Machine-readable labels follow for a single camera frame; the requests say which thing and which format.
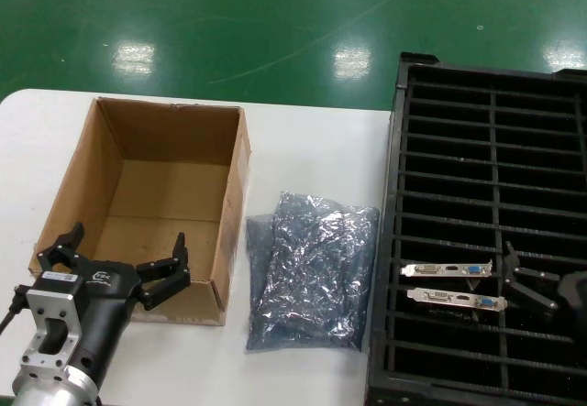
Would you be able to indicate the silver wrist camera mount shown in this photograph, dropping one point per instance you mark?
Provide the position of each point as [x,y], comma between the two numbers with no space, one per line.
[46,314]

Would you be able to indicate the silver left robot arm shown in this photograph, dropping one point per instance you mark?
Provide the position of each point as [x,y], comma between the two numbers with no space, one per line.
[50,387]

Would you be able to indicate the black slotted container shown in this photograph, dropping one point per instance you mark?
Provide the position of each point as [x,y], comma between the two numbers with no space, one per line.
[458,195]

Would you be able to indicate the grey antistatic bag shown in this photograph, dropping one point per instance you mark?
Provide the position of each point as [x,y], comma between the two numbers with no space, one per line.
[316,264]
[258,241]

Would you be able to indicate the graphics card with metal bracket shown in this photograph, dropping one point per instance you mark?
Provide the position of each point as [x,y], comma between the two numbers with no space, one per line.
[440,269]
[454,299]

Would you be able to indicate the brown cardboard box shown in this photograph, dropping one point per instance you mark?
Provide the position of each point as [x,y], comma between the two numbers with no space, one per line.
[174,149]

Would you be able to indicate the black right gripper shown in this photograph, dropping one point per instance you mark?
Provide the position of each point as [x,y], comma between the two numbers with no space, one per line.
[575,291]

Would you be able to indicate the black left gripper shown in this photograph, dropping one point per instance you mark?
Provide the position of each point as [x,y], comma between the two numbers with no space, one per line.
[105,305]

